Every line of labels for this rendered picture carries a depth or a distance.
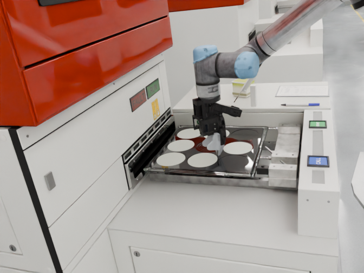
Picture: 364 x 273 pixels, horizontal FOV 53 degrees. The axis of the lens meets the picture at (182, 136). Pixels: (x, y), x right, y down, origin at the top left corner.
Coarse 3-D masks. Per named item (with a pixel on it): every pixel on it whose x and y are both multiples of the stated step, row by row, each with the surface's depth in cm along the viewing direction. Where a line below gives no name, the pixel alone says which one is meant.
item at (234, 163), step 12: (240, 132) 138; (252, 132) 137; (168, 144) 136; (252, 144) 127; (156, 156) 128; (228, 156) 121; (240, 156) 120; (252, 156) 119; (180, 168) 117; (192, 168) 116; (204, 168) 115; (216, 168) 114; (228, 168) 114; (240, 168) 112
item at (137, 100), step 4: (140, 92) 125; (144, 92) 128; (136, 96) 122; (140, 96) 125; (144, 96) 128; (132, 100) 119; (136, 100) 122; (140, 100) 125; (144, 100) 128; (132, 104) 119; (136, 104) 122; (140, 104) 125
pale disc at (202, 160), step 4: (192, 156) 124; (196, 156) 124; (200, 156) 123; (204, 156) 123; (208, 156) 123; (212, 156) 122; (216, 156) 122; (188, 160) 122; (192, 160) 121; (196, 160) 121; (200, 160) 121; (204, 160) 120; (208, 160) 120; (212, 160) 119; (216, 160) 119; (192, 164) 119; (196, 164) 119; (200, 164) 118; (204, 164) 118; (208, 164) 117
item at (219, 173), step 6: (144, 168) 120; (150, 168) 119; (156, 168) 119; (162, 168) 118; (168, 168) 117; (204, 174) 113; (210, 174) 112; (216, 174) 112; (222, 174) 111; (228, 174) 110; (234, 174) 110; (240, 174) 109; (246, 174) 109
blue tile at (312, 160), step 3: (309, 159) 99; (312, 159) 99; (315, 159) 99; (318, 159) 99; (321, 159) 99; (324, 159) 98; (309, 162) 98; (312, 162) 98; (315, 162) 97; (318, 162) 97; (321, 162) 97; (324, 162) 97
